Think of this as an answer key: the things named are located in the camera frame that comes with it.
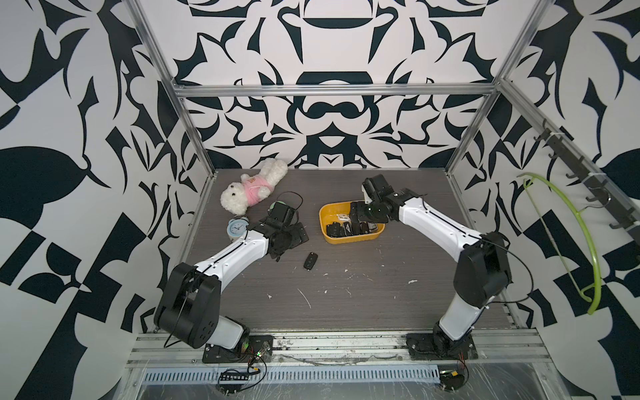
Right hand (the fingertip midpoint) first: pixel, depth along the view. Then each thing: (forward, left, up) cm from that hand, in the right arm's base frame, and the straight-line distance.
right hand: (359, 211), depth 89 cm
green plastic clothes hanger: (-31, -50, +11) cm, 60 cm away
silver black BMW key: (+1, -7, -12) cm, 14 cm away
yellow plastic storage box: (+5, +11, -9) cm, 15 cm away
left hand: (-7, +23, -5) cm, 24 cm away
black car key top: (-1, +8, -11) cm, 14 cm away
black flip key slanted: (-13, +18, -12) cm, 25 cm away
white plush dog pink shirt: (+10, +46, -4) cm, 47 cm away
